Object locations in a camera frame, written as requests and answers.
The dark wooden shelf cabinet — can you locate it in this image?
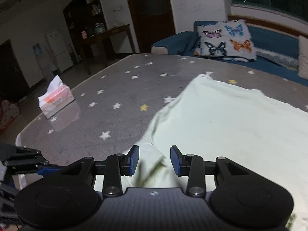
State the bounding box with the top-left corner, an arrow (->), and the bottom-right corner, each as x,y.
63,0 -> 106,58

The white refrigerator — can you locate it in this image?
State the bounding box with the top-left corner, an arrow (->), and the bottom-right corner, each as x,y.
46,28 -> 74,73

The blue sofa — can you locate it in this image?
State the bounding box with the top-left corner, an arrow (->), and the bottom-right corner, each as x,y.
151,20 -> 308,87

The white water dispenser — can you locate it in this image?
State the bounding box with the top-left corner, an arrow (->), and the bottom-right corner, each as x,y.
32,43 -> 52,77

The cream white garment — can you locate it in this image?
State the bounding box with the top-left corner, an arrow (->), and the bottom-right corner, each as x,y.
94,74 -> 308,231

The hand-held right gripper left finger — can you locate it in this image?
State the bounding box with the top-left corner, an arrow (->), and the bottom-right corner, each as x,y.
60,145 -> 140,196

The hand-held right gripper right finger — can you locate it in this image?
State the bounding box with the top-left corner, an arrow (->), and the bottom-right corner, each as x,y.
170,145 -> 251,197

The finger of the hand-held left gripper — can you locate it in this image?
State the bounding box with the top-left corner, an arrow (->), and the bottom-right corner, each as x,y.
3,147 -> 60,177

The butterfly print pillow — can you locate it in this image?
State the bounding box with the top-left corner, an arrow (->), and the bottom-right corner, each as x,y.
194,19 -> 257,63

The dark wooden door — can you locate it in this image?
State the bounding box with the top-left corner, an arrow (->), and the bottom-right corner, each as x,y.
123,0 -> 176,53

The pink patterned bag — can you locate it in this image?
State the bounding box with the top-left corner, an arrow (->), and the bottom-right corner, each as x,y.
0,99 -> 21,130

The pink white tissue pack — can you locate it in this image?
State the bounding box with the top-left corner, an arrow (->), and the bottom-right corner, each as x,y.
38,75 -> 75,119

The plain grey pillow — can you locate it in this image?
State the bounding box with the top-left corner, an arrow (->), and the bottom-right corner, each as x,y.
298,36 -> 308,79

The grey star-print table cover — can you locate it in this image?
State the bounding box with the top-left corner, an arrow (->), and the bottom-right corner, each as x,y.
16,53 -> 308,190

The dark wooden table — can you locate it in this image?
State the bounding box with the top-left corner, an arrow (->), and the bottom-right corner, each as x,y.
79,24 -> 136,75

